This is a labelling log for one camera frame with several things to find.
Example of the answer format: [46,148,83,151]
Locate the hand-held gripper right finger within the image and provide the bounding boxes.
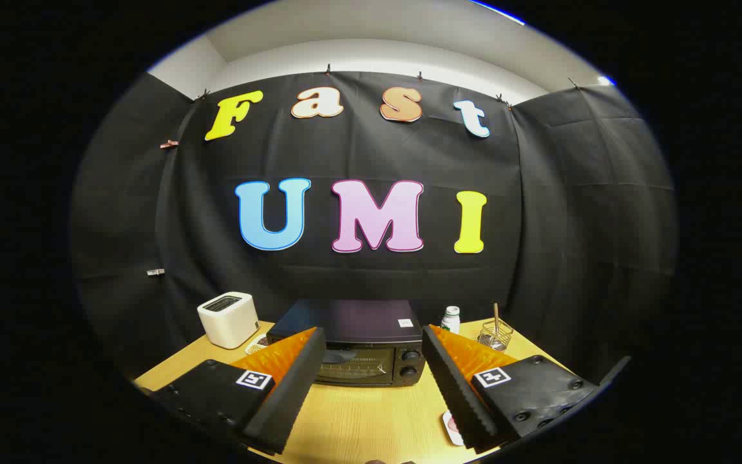
[423,324,600,454]

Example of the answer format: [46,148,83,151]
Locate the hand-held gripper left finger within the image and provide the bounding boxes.
[152,327,327,455]

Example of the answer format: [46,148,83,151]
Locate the white square plate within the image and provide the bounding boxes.
[442,410,468,447]

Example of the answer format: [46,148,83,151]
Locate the black toaster oven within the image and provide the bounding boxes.
[267,298,426,387]

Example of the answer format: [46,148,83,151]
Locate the white bread toaster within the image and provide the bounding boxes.
[197,292,261,350]

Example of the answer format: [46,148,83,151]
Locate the metal wire basket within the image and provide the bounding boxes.
[478,318,515,352]

